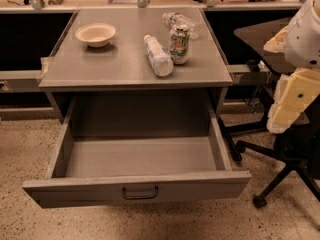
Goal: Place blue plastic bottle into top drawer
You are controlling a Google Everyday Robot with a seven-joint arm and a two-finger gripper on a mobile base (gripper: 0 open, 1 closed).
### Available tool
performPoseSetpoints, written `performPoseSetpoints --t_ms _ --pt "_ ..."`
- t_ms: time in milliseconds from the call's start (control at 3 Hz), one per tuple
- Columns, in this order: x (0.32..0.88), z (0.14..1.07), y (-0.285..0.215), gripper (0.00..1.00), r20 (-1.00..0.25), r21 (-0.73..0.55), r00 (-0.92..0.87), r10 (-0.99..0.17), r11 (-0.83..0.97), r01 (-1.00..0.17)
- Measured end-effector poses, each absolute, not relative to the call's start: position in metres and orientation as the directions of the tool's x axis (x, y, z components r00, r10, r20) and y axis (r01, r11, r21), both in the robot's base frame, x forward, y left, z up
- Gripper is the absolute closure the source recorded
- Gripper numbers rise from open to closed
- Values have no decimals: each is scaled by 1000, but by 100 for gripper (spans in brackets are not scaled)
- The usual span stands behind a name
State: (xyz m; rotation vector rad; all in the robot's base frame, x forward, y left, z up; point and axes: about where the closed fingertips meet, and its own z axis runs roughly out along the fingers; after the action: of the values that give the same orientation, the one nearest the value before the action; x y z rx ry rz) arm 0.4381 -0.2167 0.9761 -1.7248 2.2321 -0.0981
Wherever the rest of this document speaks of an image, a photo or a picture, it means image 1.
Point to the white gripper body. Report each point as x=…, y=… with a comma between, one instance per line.
x=304, y=39

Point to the grey metal cabinet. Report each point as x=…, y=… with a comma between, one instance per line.
x=122, y=64

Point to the crumpled clear plastic bottle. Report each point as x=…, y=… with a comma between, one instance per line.
x=172, y=19

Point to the white paper bowl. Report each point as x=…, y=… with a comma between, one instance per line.
x=96, y=35

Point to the grey open top drawer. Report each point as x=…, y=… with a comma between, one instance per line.
x=108, y=143

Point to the green soda can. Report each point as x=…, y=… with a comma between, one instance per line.
x=179, y=44

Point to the black office chair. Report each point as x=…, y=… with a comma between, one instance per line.
x=298, y=147

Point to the black drawer handle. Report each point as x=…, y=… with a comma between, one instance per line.
x=139, y=194

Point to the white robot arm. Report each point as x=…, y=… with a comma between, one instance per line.
x=301, y=48

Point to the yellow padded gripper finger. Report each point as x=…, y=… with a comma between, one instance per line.
x=293, y=95

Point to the clear plastic water bottle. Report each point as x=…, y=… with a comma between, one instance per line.
x=158, y=57

